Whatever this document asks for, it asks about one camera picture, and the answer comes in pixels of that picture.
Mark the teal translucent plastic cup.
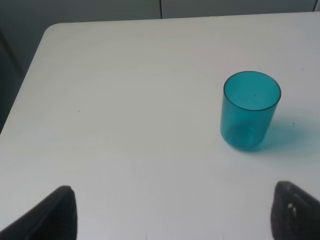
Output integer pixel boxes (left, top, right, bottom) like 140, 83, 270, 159
220, 71, 282, 151

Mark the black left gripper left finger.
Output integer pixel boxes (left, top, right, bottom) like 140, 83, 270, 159
0, 185, 78, 240

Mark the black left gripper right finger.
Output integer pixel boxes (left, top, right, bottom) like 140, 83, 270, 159
270, 181, 320, 240

